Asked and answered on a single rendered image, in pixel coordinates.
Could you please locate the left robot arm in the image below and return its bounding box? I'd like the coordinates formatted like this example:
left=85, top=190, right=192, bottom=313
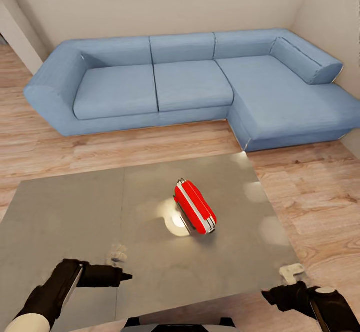
left=4, top=251, right=133, bottom=332

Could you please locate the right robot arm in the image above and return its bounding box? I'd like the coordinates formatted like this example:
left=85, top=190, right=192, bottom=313
left=261, top=263, right=360, bottom=332

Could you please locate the radio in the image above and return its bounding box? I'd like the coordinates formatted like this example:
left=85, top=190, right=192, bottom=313
left=173, top=179, right=217, bottom=234

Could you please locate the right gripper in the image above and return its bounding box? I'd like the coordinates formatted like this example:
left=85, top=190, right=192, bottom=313
left=261, top=281, right=306, bottom=314

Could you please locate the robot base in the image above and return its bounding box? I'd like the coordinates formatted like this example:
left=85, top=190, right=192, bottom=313
left=120, top=317, right=240, bottom=332

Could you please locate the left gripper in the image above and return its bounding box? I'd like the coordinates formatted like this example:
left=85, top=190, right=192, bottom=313
left=91, top=265, right=133, bottom=288

